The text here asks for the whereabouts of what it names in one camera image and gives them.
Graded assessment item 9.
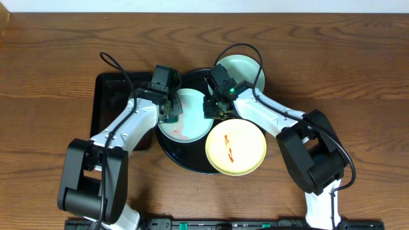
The yellow plate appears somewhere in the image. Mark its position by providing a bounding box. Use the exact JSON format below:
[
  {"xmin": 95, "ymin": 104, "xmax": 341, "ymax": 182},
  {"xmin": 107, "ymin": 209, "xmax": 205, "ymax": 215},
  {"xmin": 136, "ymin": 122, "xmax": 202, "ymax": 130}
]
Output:
[{"xmin": 205, "ymin": 119, "xmax": 266, "ymax": 176}]

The light blue plate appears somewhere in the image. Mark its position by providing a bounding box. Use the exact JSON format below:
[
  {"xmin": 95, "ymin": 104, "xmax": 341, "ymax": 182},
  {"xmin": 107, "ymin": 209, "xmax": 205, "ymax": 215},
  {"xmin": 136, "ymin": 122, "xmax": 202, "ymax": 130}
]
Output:
[{"xmin": 158, "ymin": 88, "xmax": 213, "ymax": 143}]

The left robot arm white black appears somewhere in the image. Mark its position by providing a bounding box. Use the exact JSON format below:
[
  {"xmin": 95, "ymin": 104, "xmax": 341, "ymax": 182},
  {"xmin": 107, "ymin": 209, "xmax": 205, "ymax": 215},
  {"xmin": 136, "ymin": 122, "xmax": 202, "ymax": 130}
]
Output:
[{"xmin": 57, "ymin": 83, "xmax": 183, "ymax": 229}]

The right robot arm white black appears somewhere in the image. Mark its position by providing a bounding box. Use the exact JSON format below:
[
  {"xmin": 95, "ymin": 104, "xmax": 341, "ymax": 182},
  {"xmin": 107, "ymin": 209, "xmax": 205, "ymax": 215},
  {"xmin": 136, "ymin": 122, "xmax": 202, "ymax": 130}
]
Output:
[{"xmin": 203, "ymin": 81, "xmax": 356, "ymax": 229}]

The black rectangular tray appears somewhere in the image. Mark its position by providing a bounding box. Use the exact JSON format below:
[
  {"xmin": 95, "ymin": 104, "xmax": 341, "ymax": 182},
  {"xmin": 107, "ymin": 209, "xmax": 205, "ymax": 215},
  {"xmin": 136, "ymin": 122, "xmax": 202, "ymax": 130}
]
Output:
[{"xmin": 90, "ymin": 72, "xmax": 153, "ymax": 151}]

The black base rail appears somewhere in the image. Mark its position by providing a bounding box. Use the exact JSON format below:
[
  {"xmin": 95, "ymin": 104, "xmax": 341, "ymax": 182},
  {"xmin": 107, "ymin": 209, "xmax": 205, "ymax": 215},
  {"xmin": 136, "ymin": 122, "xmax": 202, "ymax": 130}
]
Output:
[{"xmin": 63, "ymin": 217, "xmax": 385, "ymax": 230}]

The green yellow sponge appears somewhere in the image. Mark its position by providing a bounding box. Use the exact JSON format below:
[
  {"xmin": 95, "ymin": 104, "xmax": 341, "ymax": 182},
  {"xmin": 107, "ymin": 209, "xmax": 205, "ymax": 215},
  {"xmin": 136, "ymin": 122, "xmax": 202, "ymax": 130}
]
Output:
[{"xmin": 166, "ymin": 116, "xmax": 178, "ymax": 123}]

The pale green plate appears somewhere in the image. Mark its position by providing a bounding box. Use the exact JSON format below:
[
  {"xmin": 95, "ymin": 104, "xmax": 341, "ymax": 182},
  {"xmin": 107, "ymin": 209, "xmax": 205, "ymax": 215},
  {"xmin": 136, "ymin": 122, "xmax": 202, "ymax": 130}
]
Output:
[{"xmin": 217, "ymin": 54, "xmax": 259, "ymax": 84}]

